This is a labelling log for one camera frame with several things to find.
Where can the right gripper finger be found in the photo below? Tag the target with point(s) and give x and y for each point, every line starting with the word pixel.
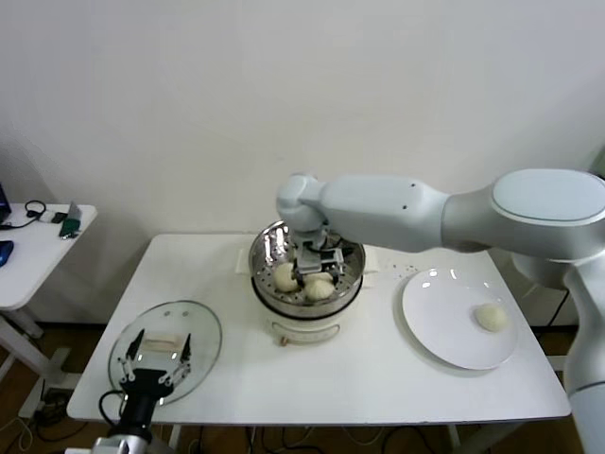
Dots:
pixel 297 276
pixel 337 281

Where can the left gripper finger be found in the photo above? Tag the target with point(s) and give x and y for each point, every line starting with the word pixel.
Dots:
pixel 136 344
pixel 186 349

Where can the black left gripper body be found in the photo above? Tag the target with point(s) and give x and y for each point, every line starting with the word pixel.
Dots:
pixel 142 397

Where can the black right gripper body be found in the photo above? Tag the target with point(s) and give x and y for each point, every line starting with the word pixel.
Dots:
pixel 333 262

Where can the white steamed baozi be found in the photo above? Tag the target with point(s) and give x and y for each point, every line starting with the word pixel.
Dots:
pixel 491 316
pixel 317 289
pixel 285 277

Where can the round glass lid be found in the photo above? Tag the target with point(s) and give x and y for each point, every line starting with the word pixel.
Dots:
pixel 203 326

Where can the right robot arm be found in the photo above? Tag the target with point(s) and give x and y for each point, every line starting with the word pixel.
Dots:
pixel 378 208

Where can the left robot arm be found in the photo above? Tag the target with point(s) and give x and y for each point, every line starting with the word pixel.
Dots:
pixel 132 444

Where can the perforated steel steamer basket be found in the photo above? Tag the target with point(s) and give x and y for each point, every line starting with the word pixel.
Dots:
pixel 352 265

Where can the white electric cooking pot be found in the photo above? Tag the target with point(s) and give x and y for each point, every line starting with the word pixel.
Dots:
pixel 302 330

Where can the white oval plate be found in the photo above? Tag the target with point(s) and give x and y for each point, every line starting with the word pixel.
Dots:
pixel 435 312

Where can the white side desk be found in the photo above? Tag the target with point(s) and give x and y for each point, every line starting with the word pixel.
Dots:
pixel 42 255

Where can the green and grey device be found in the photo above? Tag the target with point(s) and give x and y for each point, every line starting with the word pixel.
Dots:
pixel 71 224

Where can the small black item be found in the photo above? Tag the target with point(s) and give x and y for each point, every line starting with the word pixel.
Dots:
pixel 57 218

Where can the blue computer mouse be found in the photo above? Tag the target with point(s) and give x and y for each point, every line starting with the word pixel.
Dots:
pixel 5 251

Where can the dark laptop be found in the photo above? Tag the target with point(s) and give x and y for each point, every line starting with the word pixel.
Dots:
pixel 4 203

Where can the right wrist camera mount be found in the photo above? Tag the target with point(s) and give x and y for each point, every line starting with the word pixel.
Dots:
pixel 309 262

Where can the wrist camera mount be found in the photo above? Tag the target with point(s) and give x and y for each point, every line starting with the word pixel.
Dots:
pixel 111 445
pixel 309 262

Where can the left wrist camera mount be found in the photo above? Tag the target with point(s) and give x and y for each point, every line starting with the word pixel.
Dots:
pixel 111 445

